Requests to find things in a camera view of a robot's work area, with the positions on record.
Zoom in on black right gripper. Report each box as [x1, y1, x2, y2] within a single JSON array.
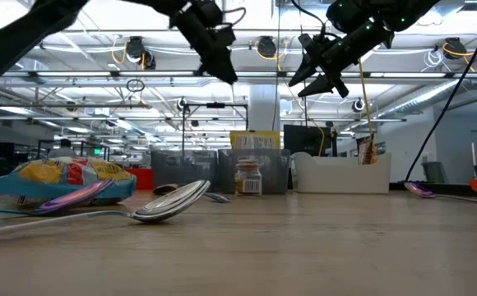
[[288, 19, 396, 99]]

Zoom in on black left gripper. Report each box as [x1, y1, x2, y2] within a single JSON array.
[[171, 0, 239, 86]]

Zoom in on brown snack sachet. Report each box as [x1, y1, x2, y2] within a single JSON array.
[[356, 136, 378, 166]]

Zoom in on white plastic bin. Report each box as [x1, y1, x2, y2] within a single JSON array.
[[291, 150, 392, 195]]

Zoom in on iridescent gold spoon blue handle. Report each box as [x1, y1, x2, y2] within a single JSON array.
[[151, 183, 232, 205]]

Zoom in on blue yellow ramen packet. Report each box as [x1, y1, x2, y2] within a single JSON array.
[[0, 155, 137, 206]]

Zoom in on white building column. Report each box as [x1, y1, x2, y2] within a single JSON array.
[[248, 84, 281, 133]]

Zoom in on black monitor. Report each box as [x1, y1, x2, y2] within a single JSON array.
[[283, 124, 332, 158]]

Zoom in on grey translucent plastic bin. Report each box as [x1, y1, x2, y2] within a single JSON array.
[[151, 150, 219, 193], [216, 147, 292, 196]]

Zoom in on small glass spice jar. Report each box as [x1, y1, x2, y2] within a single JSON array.
[[234, 157, 263, 197]]

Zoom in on grey waste bin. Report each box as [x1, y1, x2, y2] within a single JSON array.
[[422, 161, 449, 184]]

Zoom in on person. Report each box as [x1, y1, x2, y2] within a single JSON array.
[[47, 138, 81, 160]]

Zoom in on black camera stand frame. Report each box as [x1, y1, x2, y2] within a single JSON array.
[[182, 101, 250, 155]]

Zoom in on yellow cable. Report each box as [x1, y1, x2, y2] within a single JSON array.
[[357, 57, 377, 143]]

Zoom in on silver spoon orange handle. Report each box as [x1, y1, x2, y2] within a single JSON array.
[[0, 179, 212, 243]]

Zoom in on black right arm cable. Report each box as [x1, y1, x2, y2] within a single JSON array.
[[404, 0, 477, 183]]

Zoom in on purple spoon teal handle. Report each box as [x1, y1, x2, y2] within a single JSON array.
[[403, 181, 477, 207]]

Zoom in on black aluminium table frame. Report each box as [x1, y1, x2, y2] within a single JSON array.
[[0, 176, 476, 197]]

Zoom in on iridescent spoon teal handle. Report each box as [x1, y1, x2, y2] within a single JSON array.
[[0, 178, 116, 217]]

